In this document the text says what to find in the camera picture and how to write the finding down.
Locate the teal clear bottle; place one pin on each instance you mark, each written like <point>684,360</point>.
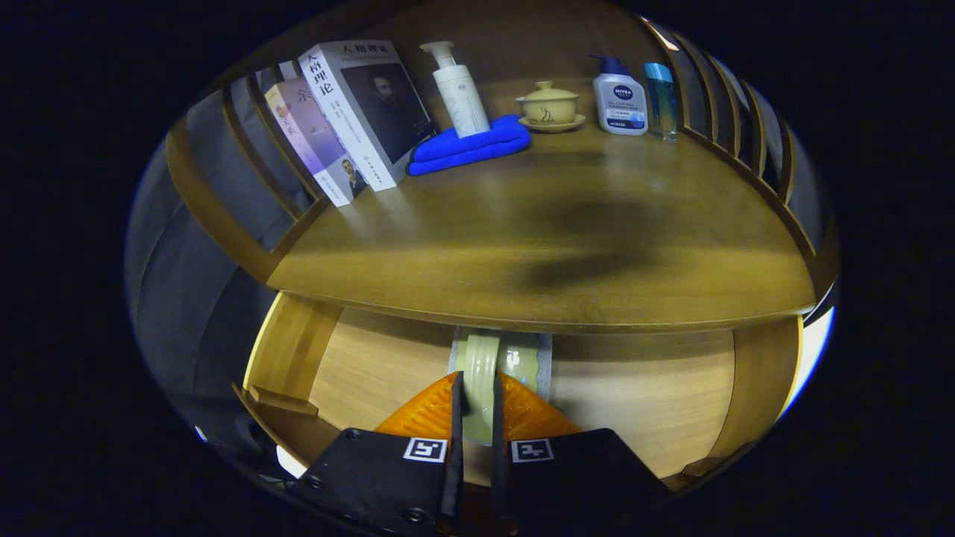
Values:
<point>662,104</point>

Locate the thick white book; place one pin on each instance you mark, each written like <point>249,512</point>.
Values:
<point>358,104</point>

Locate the wooden drawer with black knob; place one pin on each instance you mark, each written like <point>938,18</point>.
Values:
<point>634,403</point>

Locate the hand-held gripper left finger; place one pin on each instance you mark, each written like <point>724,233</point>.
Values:
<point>455,447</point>

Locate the purple book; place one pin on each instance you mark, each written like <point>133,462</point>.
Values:
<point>313,142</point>

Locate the blue folded cloth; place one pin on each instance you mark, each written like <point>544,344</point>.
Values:
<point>462,149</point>

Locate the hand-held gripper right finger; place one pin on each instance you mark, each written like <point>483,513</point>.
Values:
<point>498,462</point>

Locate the wooden countertop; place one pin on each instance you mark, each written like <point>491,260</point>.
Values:
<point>597,224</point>

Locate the white lotion bottle blue cap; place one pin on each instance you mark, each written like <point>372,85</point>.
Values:
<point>621,104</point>

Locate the green soap with grey dish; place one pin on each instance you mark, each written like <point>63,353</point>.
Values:
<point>481,358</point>

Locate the white pump bottle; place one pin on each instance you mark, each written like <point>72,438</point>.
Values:
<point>462,97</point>

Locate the yellow lidded teacup with saucer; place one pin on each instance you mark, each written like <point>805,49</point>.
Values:
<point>548,108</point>

